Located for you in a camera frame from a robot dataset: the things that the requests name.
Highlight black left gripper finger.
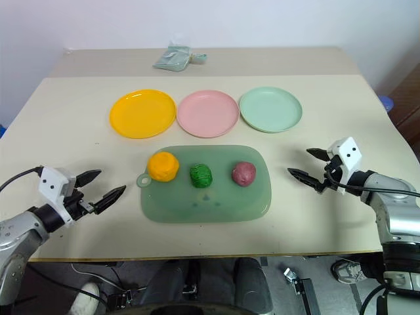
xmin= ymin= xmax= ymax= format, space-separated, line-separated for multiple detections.
xmin=74 ymin=169 xmax=102 ymax=190
xmin=93 ymin=185 xmax=127 ymax=215

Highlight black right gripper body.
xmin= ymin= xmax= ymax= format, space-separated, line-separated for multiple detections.
xmin=314 ymin=155 xmax=346 ymax=195

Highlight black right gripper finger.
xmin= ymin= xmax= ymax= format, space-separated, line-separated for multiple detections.
xmin=287 ymin=167 xmax=322 ymax=192
xmin=306 ymin=148 xmax=333 ymax=162

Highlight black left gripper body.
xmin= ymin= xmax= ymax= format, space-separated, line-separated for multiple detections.
xmin=62 ymin=187 xmax=98 ymax=222

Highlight pink-red clay ball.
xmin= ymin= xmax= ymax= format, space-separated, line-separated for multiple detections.
xmin=231 ymin=161 xmax=257 ymax=187

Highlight yellow clay ball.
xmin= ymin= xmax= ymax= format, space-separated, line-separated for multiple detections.
xmin=147 ymin=151 xmax=180 ymax=181

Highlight mint green plastic plate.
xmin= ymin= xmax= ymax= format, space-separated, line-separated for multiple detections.
xmin=238 ymin=86 xmax=303 ymax=134

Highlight yellow plastic plate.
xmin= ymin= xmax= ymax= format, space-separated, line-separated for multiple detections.
xmin=109 ymin=89 xmax=177 ymax=139

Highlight green clay ball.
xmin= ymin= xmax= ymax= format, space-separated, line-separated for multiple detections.
xmin=189 ymin=163 xmax=213 ymax=189

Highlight pink plastic plate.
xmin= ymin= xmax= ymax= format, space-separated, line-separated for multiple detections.
xmin=177 ymin=89 xmax=240 ymax=138

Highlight blue round stool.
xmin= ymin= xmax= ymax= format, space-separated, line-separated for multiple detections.
xmin=378 ymin=94 xmax=395 ymax=113

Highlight white shoe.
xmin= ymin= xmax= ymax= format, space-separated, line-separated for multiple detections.
xmin=71 ymin=282 xmax=100 ymax=315

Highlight grey white sneaker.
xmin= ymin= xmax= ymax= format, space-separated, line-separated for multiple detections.
xmin=330 ymin=259 xmax=369 ymax=284

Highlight translucent green cutting board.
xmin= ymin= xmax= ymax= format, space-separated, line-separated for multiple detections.
xmin=136 ymin=144 xmax=274 ymax=224

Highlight silver metal clamp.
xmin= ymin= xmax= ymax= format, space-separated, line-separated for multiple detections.
xmin=283 ymin=267 xmax=301 ymax=284

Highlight brown wooden furniture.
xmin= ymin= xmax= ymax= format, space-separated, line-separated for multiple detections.
xmin=387 ymin=61 xmax=420 ymax=146

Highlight black metal bar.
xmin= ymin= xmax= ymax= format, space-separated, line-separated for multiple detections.
xmin=294 ymin=278 xmax=322 ymax=315

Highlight dark grey trouser legs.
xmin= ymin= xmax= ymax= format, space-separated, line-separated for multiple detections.
xmin=142 ymin=257 xmax=274 ymax=315

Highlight clear bag of green items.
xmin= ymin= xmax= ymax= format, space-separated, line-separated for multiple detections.
xmin=152 ymin=41 xmax=193 ymax=72

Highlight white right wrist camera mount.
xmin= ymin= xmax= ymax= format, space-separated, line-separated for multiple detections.
xmin=326 ymin=136 xmax=363 ymax=180

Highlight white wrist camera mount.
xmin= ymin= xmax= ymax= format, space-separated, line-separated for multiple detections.
xmin=37 ymin=166 xmax=80 ymax=228
xmin=326 ymin=136 xmax=363 ymax=180

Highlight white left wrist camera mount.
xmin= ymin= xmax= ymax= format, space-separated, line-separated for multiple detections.
xmin=37 ymin=166 xmax=80 ymax=228

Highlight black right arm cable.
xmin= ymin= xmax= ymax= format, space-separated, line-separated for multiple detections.
xmin=324 ymin=166 xmax=420 ymax=198

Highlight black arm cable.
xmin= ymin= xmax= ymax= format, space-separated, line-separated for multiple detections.
xmin=324 ymin=166 xmax=420 ymax=198
xmin=0 ymin=167 xmax=45 ymax=192

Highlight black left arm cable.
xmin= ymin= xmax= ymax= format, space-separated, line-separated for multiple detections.
xmin=0 ymin=167 xmax=45 ymax=192

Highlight white floor cable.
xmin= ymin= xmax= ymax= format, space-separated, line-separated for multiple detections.
xmin=70 ymin=262 xmax=116 ymax=284

